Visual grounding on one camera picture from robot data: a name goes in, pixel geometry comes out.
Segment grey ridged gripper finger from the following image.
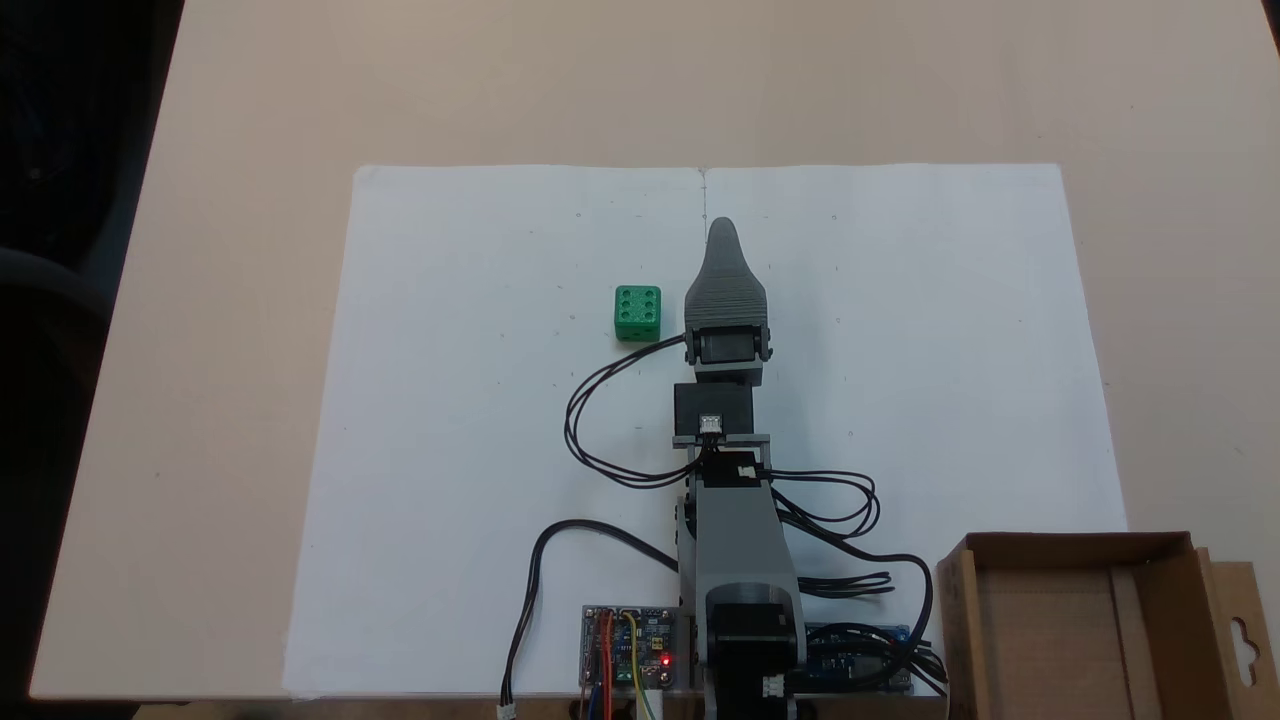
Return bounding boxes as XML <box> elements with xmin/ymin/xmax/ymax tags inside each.
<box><xmin>685</xmin><ymin>216</ymin><xmax>770</xmax><ymax>331</ymax></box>

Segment green dice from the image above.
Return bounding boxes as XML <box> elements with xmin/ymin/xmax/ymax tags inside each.
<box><xmin>613</xmin><ymin>285</ymin><xmax>663</xmax><ymax>343</ymax></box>

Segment white paper sheet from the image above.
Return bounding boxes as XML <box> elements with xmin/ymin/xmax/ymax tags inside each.
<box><xmin>700</xmin><ymin>163</ymin><xmax>1129</xmax><ymax>696</ymax></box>
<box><xmin>283</xmin><ymin>165</ymin><xmax>711</xmax><ymax>699</ymax></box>

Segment blue circuit board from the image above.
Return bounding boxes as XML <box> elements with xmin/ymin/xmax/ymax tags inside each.
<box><xmin>800</xmin><ymin>622</ymin><xmax>916</xmax><ymax>693</ymax></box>

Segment brown cardboard box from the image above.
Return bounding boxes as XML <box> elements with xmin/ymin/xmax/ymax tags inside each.
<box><xmin>935</xmin><ymin>532</ymin><xmax>1263</xmax><ymax>720</ymax></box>

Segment circuit board with coloured wires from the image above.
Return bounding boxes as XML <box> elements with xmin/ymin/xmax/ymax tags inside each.
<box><xmin>580</xmin><ymin>605</ymin><xmax>693</xmax><ymax>693</ymax></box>

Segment long black cable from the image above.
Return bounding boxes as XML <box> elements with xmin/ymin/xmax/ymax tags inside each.
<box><xmin>785</xmin><ymin>515</ymin><xmax>949</xmax><ymax>696</ymax></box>

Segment yellow wire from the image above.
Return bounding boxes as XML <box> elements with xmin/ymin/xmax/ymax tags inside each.
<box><xmin>620</xmin><ymin>612</ymin><xmax>663</xmax><ymax>720</ymax></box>

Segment thick black power cable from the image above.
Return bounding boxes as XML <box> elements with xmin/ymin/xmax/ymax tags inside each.
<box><xmin>498</xmin><ymin>519</ymin><xmax>683</xmax><ymax>719</ymax></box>

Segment red wire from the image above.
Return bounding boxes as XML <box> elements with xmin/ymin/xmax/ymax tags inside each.
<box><xmin>596</xmin><ymin>612</ymin><xmax>615</xmax><ymax>720</ymax></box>

